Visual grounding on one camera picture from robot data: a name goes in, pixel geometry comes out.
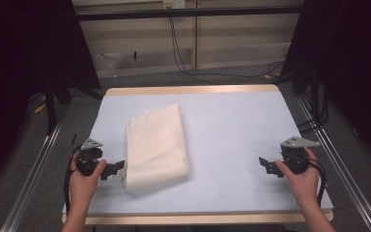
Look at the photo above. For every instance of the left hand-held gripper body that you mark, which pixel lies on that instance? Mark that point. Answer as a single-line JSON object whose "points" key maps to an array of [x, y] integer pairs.
{"points": [[88, 158]]}

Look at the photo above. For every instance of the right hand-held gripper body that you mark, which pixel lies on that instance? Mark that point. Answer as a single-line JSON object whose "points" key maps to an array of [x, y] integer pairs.
{"points": [[296, 159]]}

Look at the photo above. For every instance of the white mesh laundry bag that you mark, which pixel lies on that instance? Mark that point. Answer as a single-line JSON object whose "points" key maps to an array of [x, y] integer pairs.
{"points": [[156, 145]]}

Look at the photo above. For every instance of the person's right hand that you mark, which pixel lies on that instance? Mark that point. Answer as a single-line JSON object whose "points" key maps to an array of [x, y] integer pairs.
{"points": [[302, 187]]}

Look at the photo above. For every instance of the person's left hand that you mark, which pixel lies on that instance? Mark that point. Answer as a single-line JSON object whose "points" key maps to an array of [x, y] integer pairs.
{"points": [[82, 187]]}

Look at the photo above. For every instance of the light blue table mat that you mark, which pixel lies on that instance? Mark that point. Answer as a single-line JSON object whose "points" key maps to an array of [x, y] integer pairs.
{"points": [[232, 135]]}

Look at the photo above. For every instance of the black metal stand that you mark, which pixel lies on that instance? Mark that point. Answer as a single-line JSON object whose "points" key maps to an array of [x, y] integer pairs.
{"points": [[51, 109], [315, 93]]}

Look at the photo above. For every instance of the yellow tape piece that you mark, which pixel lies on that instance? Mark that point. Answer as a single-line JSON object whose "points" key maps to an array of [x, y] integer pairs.
{"points": [[40, 108]]}

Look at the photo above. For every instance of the wooden table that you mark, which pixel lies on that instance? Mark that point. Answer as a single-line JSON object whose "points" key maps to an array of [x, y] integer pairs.
{"points": [[190, 89]]}

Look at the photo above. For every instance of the black curtain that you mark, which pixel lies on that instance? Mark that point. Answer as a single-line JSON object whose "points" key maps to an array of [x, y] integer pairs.
{"points": [[16, 58], [354, 64]]}

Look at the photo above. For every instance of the aluminium floor rail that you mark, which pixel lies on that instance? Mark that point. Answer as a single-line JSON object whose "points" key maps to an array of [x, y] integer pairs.
{"points": [[32, 180], [344, 174]]}

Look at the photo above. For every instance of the black horizontal frame bar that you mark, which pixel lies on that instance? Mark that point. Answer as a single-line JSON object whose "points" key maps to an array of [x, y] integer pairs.
{"points": [[186, 13]]}

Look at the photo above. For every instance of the white wall socket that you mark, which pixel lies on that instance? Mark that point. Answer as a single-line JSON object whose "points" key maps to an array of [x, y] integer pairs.
{"points": [[174, 4]]}

